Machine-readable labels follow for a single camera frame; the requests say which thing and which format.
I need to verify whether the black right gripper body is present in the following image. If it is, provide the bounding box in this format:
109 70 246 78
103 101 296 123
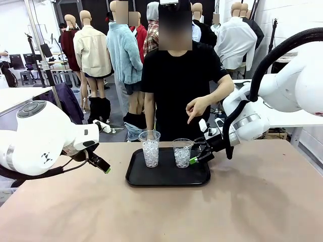
202 134 226 153

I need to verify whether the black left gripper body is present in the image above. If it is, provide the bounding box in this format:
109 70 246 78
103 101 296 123
72 142 100 163

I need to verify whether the person's left forearm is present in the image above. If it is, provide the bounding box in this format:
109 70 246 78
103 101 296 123
206 75 235 108

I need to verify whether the person's right forearm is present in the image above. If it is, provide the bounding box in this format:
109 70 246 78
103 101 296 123
144 108 155 134

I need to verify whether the short clear cup with ice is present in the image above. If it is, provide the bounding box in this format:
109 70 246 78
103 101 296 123
172 138 194 169

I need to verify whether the tall clear cup with ice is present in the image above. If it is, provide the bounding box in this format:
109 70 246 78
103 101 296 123
138 130 162 168

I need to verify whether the person's left hand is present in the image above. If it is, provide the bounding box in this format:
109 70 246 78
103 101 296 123
186 97 211 125

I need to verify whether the black plastic serving tray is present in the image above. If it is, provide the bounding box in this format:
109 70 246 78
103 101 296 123
125 147 211 188

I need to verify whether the blue jeans heap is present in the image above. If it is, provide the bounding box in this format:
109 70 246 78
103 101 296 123
124 122 146 143

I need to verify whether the dark purple garment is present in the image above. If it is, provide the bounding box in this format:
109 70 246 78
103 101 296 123
37 83 85 126

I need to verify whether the wooden pallet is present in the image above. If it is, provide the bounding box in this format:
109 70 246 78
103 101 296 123
262 127 289 140

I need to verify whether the person in black t-shirt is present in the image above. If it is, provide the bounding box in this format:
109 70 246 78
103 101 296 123
140 0 235 142

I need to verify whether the white side table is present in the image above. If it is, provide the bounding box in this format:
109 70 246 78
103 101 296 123
0 86 52 114

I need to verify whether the grey plastic stool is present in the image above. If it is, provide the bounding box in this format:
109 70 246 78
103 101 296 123
20 71 36 86

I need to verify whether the black tripod stand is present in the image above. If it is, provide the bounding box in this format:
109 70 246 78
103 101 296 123
24 32 54 88

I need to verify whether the mannequin in white shirt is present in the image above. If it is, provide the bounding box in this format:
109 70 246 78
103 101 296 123
213 2 258 73

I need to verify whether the mannequin in cream jacket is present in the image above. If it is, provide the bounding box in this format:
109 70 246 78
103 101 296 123
73 10 113 125

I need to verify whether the mannequin in blue fleece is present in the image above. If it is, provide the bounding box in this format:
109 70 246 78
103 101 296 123
105 0 147 130

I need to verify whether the mannequin in maroon top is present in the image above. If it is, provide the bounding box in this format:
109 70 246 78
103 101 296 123
59 14 82 73

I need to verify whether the mannequin in black blazer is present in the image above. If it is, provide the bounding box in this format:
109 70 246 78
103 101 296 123
191 2 218 47

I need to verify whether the mannequin in dark jacket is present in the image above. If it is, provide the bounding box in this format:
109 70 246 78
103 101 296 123
242 3 265 51

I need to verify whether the mannequin in plaid hooded shirt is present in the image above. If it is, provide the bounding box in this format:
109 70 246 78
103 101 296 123
143 2 160 55

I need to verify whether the thin black light stand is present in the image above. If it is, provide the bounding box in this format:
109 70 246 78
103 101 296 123
267 18 279 54

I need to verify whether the mannequin in red jacket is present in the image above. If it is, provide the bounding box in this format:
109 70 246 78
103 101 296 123
129 11 148 64

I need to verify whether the bystander with black hair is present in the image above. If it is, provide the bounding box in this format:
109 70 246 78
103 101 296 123
58 22 67 44

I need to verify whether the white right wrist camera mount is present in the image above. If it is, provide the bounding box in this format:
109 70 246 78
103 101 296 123
198 118 224 138

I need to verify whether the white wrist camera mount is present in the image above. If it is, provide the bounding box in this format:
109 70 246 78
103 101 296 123
92 120 111 134
198 118 224 138

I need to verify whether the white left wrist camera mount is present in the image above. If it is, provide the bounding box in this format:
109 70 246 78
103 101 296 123
92 120 111 134

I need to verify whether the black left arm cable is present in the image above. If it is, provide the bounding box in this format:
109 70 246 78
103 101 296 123
0 150 90 181

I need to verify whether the black corrugated cable conduit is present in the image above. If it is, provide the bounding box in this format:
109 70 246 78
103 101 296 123
223 27 323 160

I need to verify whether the silver metal frame pole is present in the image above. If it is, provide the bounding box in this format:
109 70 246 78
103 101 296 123
26 0 63 110

